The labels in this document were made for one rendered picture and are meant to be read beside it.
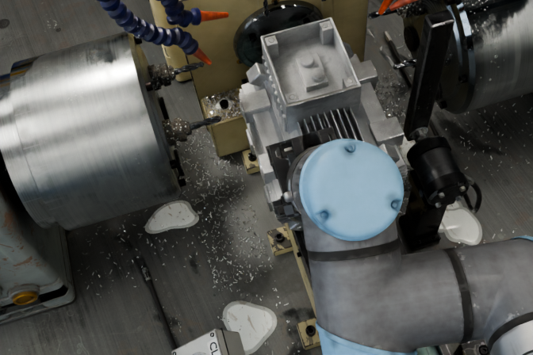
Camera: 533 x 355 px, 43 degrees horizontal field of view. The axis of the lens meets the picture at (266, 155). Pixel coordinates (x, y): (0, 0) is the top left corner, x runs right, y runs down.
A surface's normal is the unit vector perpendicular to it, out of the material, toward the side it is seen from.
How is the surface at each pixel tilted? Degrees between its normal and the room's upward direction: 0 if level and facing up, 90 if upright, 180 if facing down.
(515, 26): 43
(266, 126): 0
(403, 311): 25
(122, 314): 0
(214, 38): 90
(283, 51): 0
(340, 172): 30
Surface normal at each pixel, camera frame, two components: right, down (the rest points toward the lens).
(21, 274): 0.29, 0.82
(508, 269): -0.18, -0.59
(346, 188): 0.07, -0.01
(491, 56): 0.20, 0.44
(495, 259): -0.11, -0.77
